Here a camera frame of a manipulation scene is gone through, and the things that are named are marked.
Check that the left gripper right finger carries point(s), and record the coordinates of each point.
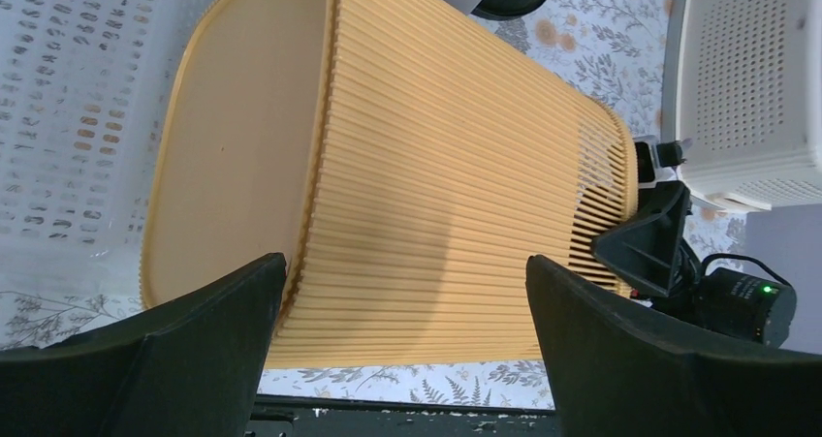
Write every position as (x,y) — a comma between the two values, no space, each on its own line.
(617,368)

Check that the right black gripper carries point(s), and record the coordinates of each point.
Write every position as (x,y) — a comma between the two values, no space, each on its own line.
(646,252)

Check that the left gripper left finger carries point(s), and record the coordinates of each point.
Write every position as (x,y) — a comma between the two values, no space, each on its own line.
(187,367)

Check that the cream large container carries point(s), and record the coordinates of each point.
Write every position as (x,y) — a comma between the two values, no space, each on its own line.
(742,89)

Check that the yellow plastic waste basket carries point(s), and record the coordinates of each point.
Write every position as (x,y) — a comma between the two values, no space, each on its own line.
(403,159)

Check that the white perforated basket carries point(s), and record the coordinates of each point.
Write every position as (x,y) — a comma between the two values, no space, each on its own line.
(85,86)

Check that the floral patterned table mat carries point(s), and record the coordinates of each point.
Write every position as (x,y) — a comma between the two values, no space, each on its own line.
(610,50)

